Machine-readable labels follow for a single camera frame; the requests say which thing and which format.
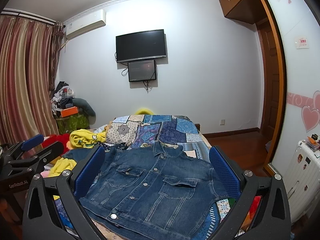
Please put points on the white wall socket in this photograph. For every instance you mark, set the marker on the white wall socket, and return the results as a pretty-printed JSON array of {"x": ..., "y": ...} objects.
[{"x": 222, "y": 122}]

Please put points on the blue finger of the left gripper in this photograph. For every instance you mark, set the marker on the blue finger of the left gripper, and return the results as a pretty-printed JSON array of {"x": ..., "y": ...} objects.
[{"x": 32, "y": 142}]

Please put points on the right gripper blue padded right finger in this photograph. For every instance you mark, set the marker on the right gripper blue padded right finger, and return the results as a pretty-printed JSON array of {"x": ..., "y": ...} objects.
[{"x": 226, "y": 175}]

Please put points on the white sliding wardrobe door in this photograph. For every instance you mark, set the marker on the white sliding wardrobe door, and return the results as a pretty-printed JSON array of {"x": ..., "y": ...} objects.
[{"x": 299, "y": 32}]

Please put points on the blue patchwork bed cover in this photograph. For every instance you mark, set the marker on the blue patchwork bed cover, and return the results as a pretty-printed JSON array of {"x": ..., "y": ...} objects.
[{"x": 134, "y": 131}]

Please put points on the green patterned storage box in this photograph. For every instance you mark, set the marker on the green patterned storage box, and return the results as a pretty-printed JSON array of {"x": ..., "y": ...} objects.
[{"x": 72, "y": 123}]

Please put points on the wall-mounted black television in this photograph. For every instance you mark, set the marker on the wall-mounted black television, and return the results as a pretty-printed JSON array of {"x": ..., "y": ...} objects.
[{"x": 141, "y": 45}]

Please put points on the small black wall monitor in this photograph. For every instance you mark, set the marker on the small black wall monitor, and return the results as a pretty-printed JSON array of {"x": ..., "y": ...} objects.
[{"x": 140, "y": 71}]

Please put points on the red striped curtain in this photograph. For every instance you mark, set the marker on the red striped curtain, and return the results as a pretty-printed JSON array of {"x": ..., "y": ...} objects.
[{"x": 29, "y": 57}]

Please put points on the yellow printed garment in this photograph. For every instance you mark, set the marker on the yellow printed garment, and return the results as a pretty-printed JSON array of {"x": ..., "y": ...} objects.
[{"x": 84, "y": 138}]

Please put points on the blue denim jacket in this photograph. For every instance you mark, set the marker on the blue denim jacket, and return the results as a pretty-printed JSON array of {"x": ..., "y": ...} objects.
[{"x": 153, "y": 192}]

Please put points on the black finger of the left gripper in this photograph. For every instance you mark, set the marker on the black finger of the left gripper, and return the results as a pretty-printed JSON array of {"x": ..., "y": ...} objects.
[{"x": 50, "y": 152}]

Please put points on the pile of clothes in corner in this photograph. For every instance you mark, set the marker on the pile of clothes in corner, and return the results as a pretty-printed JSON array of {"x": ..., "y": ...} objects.
[{"x": 64, "y": 97}]

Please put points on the wooden wardrobe upper cabinet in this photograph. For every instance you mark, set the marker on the wooden wardrobe upper cabinet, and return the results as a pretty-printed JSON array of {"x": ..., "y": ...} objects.
[{"x": 248, "y": 11}]

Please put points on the wooden door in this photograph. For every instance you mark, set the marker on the wooden door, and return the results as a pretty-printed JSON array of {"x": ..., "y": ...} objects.
[{"x": 271, "y": 79}]

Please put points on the white wall air conditioner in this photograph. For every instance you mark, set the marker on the white wall air conditioner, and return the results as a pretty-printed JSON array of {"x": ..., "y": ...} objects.
[{"x": 85, "y": 24}]

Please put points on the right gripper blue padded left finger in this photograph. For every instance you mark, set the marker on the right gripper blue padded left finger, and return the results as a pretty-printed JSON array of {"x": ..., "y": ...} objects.
[{"x": 86, "y": 170}]

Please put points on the orange box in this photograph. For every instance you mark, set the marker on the orange box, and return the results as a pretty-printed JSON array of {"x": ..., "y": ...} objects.
[{"x": 69, "y": 111}]

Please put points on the yellow plush at bed end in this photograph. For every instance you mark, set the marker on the yellow plush at bed end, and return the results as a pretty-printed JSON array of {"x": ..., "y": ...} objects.
[{"x": 144, "y": 111}]

